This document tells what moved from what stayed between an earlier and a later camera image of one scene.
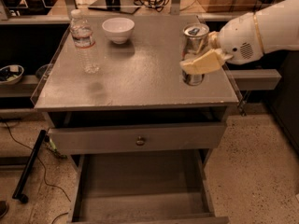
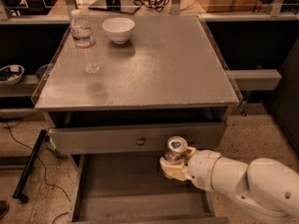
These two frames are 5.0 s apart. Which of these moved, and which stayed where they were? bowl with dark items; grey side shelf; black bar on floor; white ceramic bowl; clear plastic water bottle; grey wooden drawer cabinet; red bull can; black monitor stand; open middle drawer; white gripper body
Moved: red bull can; white gripper body
Stayed: black monitor stand; bowl with dark items; grey wooden drawer cabinet; white ceramic bowl; black bar on floor; grey side shelf; open middle drawer; clear plastic water bottle
